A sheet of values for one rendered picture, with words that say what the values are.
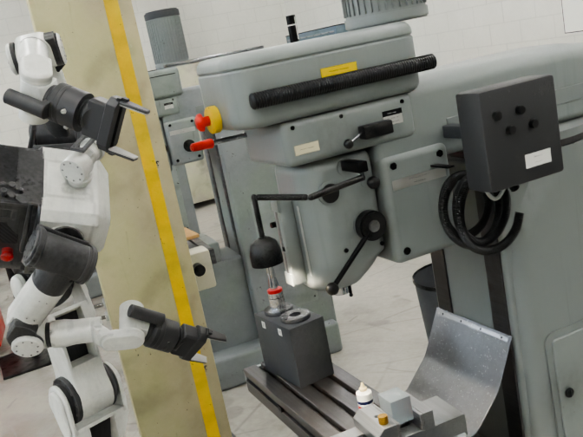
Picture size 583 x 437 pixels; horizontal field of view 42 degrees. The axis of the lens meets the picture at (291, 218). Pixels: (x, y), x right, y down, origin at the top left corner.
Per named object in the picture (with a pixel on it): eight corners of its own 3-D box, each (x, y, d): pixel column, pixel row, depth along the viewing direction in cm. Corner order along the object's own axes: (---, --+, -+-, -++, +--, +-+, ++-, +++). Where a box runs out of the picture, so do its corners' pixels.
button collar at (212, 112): (216, 134, 164) (210, 107, 163) (207, 133, 169) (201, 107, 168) (225, 132, 165) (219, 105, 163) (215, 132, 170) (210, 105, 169)
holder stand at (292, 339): (300, 389, 220) (287, 325, 215) (265, 368, 238) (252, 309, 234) (334, 374, 225) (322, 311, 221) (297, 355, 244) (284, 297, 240)
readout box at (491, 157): (495, 194, 154) (481, 92, 149) (467, 191, 162) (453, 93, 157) (569, 171, 161) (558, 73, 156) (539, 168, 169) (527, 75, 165)
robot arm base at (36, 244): (17, 279, 173) (39, 240, 170) (17, 250, 184) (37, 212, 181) (78, 298, 181) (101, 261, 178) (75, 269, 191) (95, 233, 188)
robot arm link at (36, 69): (50, 114, 165) (48, 85, 175) (54, 77, 160) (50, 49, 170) (19, 112, 162) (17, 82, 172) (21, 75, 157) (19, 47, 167)
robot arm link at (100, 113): (98, 157, 159) (49, 136, 160) (119, 148, 168) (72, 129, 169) (112, 101, 154) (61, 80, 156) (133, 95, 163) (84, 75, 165)
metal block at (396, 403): (394, 427, 172) (389, 402, 171) (382, 416, 178) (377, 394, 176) (414, 419, 174) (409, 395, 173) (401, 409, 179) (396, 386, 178)
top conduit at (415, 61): (256, 110, 153) (252, 93, 152) (249, 110, 156) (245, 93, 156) (438, 68, 169) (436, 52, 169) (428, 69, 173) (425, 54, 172)
